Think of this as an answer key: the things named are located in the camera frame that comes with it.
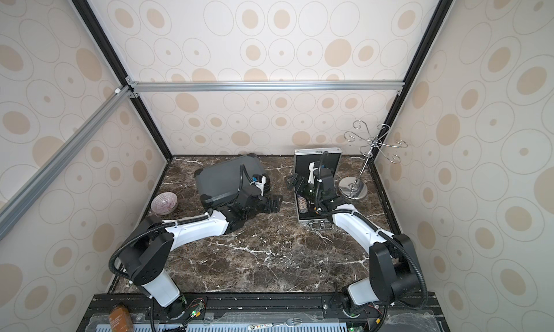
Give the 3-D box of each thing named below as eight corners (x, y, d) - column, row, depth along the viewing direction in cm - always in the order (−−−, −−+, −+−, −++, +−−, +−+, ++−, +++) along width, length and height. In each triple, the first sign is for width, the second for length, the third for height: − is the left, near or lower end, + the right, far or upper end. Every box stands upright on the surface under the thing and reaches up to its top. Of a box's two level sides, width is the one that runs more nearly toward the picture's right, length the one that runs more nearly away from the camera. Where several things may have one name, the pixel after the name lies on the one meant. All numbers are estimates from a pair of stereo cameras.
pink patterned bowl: (152, 215, 99) (146, 208, 95) (159, 198, 105) (154, 191, 100) (177, 215, 99) (172, 208, 95) (183, 198, 105) (179, 191, 100)
